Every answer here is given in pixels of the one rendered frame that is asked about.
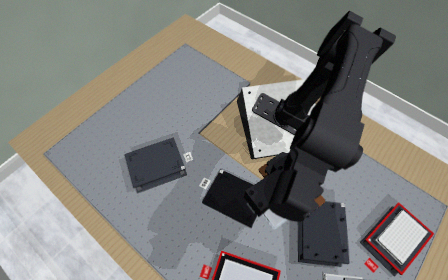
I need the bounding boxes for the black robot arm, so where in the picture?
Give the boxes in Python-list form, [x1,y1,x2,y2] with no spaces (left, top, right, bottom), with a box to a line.
[244,11,396,222]

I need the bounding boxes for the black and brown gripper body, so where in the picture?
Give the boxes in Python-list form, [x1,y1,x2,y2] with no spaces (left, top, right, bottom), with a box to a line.
[265,152,324,217]

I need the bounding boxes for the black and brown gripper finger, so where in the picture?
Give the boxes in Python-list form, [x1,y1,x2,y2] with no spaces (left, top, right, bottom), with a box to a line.
[259,163,268,178]
[314,195,325,208]

